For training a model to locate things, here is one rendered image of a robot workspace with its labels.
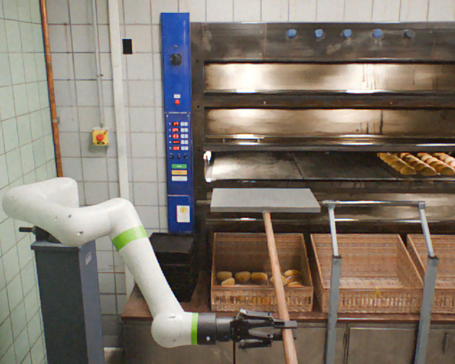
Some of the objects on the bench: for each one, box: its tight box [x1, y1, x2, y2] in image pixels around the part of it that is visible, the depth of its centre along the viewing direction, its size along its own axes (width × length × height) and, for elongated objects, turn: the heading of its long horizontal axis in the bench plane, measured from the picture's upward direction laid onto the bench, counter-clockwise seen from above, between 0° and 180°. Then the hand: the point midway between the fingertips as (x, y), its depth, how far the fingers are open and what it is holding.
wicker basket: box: [210, 233, 314, 312], centre depth 277 cm, size 49×56×28 cm
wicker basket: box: [407, 234, 455, 315], centre depth 274 cm, size 49×56×28 cm
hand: (284, 329), depth 143 cm, fingers closed on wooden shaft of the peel, 3 cm apart
